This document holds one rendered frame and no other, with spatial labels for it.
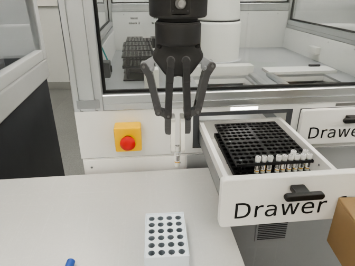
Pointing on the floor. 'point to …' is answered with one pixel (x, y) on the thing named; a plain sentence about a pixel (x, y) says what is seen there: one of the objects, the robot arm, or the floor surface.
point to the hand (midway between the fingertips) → (177, 133)
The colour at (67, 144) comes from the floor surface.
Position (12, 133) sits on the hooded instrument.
